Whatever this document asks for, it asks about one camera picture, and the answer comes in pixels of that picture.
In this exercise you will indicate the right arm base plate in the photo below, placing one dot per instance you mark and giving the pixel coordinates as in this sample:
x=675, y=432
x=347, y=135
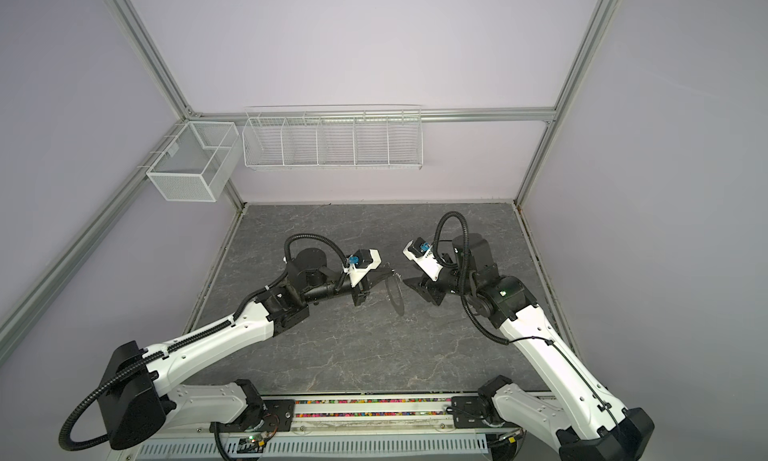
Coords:
x=475, y=412

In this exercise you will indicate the aluminium frame profiles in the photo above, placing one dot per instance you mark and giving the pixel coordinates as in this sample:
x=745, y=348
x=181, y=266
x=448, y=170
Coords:
x=21, y=319

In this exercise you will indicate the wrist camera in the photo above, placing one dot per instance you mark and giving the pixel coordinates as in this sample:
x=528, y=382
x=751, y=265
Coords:
x=420, y=252
x=360, y=263

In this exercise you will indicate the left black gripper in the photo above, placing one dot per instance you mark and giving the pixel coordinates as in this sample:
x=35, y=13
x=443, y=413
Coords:
x=361, y=289

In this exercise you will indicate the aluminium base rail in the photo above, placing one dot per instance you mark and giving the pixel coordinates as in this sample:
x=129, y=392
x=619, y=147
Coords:
x=372, y=413

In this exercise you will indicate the long white wire basket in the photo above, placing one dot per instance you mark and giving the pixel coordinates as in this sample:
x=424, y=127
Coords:
x=333, y=136

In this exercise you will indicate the white mesh box basket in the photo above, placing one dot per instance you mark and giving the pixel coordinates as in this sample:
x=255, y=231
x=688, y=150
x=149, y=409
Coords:
x=198, y=161

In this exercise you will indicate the white slotted cable duct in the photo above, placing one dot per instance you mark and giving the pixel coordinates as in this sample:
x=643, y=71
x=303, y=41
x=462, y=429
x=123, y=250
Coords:
x=322, y=447

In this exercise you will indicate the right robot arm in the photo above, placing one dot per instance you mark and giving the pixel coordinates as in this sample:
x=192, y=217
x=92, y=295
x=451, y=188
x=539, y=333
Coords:
x=586, y=422

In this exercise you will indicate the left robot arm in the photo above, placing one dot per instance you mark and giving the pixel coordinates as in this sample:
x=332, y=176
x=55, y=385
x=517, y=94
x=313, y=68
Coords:
x=310, y=260

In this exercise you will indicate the metal ring disc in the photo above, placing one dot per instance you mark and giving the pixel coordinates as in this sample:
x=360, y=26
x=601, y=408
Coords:
x=395, y=295

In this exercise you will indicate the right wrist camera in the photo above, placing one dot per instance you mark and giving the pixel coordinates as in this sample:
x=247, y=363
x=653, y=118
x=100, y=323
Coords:
x=420, y=252

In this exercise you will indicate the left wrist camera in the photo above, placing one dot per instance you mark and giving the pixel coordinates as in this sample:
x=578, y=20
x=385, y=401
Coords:
x=360, y=263

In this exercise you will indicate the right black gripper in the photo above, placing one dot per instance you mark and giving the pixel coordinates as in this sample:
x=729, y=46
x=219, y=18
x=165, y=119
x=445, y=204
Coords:
x=429, y=286

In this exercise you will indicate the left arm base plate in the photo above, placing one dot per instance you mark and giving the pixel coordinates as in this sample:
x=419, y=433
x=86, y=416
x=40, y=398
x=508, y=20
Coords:
x=272, y=415

